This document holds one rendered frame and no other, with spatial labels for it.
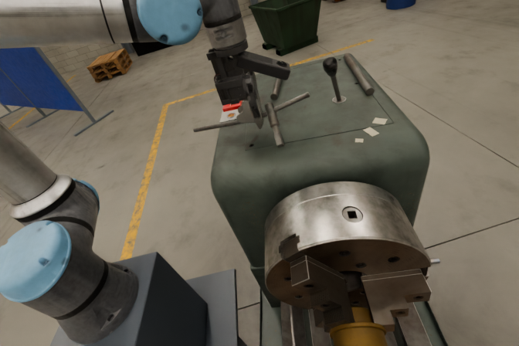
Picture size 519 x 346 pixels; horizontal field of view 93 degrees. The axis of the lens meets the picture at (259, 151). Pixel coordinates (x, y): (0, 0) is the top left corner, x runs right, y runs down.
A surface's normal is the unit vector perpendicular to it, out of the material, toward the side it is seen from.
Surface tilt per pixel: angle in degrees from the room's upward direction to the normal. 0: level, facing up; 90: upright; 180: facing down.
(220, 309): 0
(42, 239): 7
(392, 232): 32
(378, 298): 5
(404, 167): 74
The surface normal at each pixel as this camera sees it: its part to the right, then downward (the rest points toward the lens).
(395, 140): -0.22, -0.46
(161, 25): 0.40, 0.50
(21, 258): -0.18, -0.69
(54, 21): 0.38, 0.67
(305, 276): -0.75, -0.52
